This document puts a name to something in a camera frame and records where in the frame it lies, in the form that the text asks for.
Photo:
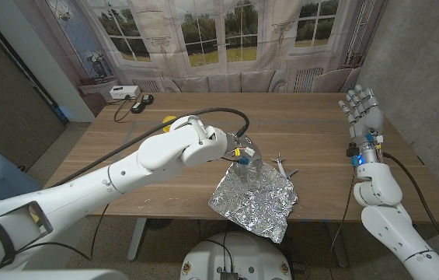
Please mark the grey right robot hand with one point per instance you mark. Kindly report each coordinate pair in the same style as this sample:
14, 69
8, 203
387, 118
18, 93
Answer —
366, 116

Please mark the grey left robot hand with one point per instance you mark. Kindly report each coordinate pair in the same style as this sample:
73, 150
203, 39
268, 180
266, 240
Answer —
252, 149

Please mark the crinkled aluminium foil sheet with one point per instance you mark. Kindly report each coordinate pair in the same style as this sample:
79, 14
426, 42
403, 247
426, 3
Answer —
258, 202

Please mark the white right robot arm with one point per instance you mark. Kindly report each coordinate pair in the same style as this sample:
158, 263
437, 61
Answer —
382, 202

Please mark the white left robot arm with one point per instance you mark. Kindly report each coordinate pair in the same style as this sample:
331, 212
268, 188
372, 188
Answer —
126, 175

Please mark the white toy aeroplane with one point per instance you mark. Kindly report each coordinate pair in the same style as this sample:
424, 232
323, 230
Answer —
283, 167

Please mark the yellow cup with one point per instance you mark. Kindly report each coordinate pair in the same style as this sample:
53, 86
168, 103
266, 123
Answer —
169, 121

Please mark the white robot torso base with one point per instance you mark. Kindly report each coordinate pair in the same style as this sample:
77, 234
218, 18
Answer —
238, 260

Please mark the black power adapter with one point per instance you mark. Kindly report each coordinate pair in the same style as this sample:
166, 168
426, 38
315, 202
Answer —
147, 99
137, 107

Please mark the printed window scene backdrop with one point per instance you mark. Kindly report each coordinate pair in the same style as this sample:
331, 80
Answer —
265, 23

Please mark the dark table leg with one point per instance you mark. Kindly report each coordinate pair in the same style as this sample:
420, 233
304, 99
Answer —
337, 245

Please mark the white power box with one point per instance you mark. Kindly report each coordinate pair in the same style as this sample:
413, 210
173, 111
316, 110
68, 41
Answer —
124, 92

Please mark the white table leg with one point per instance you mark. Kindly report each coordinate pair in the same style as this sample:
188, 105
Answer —
136, 241

